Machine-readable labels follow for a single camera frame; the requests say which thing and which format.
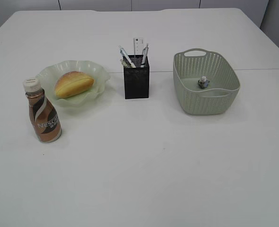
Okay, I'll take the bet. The beige white pen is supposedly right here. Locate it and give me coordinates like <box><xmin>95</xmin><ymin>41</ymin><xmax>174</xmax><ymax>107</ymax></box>
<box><xmin>120</xmin><ymin>59</ymin><xmax>131</xmax><ymax>68</ymax></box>

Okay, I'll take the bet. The blue paper ball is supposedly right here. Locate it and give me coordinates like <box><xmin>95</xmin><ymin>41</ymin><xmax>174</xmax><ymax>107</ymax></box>
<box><xmin>198</xmin><ymin>76</ymin><xmax>210</xmax><ymax>89</ymax></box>

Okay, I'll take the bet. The silver grey pen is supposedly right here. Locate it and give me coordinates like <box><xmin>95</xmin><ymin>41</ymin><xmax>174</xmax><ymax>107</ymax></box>
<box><xmin>140</xmin><ymin>43</ymin><xmax>149</xmax><ymax>68</ymax></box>

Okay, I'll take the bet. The clear plastic ruler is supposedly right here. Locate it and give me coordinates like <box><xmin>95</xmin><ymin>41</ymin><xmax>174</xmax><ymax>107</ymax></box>
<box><xmin>133</xmin><ymin>37</ymin><xmax>144</xmax><ymax>56</ymax></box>

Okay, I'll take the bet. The pale green glass plate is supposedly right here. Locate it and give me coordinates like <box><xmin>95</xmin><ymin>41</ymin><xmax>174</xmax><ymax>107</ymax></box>
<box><xmin>36</xmin><ymin>60</ymin><xmax>110</xmax><ymax>106</ymax></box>

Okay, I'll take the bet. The grey green plastic basket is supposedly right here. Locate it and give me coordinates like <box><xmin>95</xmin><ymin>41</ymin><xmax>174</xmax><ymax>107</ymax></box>
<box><xmin>173</xmin><ymin>48</ymin><xmax>240</xmax><ymax>115</ymax></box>

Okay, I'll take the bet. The yellow bread roll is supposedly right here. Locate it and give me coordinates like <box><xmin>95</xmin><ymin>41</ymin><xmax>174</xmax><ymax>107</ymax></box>
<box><xmin>54</xmin><ymin>71</ymin><xmax>95</xmax><ymax>98</ymax></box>

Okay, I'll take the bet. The black mesh pen holder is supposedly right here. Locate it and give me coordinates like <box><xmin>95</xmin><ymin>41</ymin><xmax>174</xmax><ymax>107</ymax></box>
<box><xmin>123</xmin><ymin>54</ymin><xmax>150</xmax><ymax>99</ymax></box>

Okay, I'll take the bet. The light blue pen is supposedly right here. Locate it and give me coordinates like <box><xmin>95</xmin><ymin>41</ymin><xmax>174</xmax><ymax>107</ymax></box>
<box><xmin>118</xmin><ymin>45</ymin><xmax>136</xmax><ymax>68</ymax></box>

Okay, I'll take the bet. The brown coffee bottle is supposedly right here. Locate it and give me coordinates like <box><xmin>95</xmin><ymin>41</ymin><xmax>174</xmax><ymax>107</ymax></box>
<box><xmin>23</xmin><ymin>78</ymin><xmax>62</xmax><ymax>143</ymax></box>

